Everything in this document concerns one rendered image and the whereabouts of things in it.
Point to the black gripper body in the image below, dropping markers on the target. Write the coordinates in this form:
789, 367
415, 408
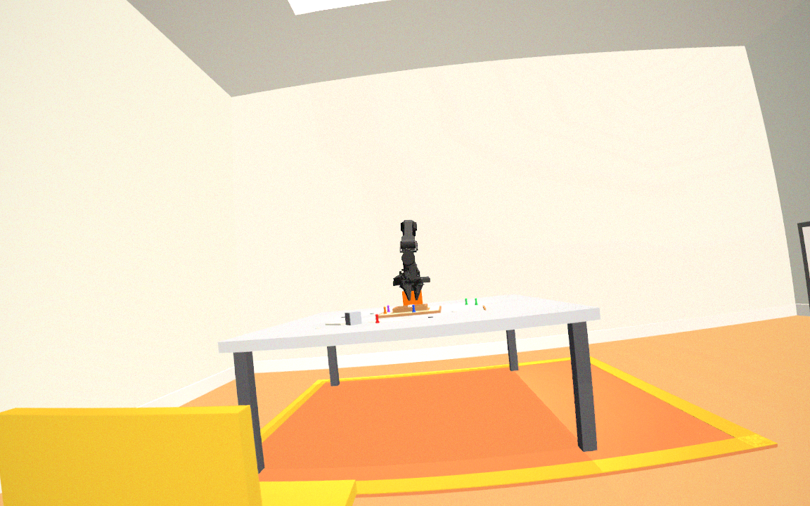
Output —
416, 280

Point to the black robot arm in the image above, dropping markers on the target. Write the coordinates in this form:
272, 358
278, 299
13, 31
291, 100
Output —
408, 245

